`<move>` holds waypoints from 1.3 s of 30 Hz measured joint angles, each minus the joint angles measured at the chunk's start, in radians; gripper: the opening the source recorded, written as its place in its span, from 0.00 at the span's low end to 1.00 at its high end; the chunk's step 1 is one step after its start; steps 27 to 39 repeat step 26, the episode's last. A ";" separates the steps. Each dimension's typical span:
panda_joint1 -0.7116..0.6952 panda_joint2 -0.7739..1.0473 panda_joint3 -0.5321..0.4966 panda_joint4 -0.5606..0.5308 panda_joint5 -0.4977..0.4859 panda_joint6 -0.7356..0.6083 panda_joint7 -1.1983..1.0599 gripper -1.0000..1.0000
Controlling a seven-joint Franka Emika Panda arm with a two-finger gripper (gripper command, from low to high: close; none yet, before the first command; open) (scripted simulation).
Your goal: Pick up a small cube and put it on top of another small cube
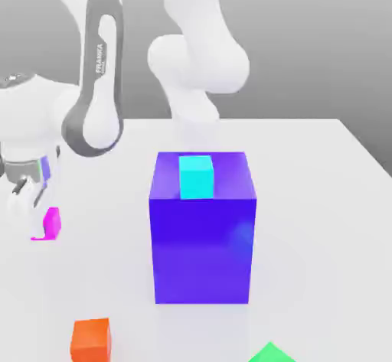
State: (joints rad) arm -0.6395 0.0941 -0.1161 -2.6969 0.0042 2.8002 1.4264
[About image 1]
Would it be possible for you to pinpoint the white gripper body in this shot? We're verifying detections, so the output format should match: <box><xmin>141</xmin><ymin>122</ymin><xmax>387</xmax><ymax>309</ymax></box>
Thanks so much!
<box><xmin>8</xmin><ymin>178</ymin><xmax>54</xmax><ymax>220</ymax></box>

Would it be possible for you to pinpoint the small magenta cube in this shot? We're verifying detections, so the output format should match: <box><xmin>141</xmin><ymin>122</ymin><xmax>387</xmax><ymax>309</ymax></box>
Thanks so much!
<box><xmin>29</xmin><ymin>206</ymin><xmax>63</xmax><ymax>243</ymax></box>

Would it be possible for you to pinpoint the small orange cube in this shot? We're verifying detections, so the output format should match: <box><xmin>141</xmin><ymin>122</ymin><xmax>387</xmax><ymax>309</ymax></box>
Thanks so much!
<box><xmin>70</xmin><ymin>317</ymin><xmax>112</xmax><ymax>362</ymax></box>

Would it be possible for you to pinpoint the small cyan cube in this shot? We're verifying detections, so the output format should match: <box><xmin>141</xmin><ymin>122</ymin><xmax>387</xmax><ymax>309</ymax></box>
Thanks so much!
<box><xmin>178</xmin><ymin>155</ymin><xmax>214</xmax><ymax>201</ymax></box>

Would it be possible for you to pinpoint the small green cube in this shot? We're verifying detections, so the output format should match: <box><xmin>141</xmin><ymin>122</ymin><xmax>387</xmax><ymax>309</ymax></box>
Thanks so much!
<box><xmin>247</xmin><ymin>341</ymin><xmax>297</xmax><ymax>362</ymax></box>

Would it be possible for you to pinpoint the large purple box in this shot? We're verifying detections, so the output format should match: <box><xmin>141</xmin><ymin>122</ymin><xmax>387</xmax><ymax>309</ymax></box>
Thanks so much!
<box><xmin>149</xmin><ymin>151</ymin><xmax>257</xmax><ymax>305</ymax></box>

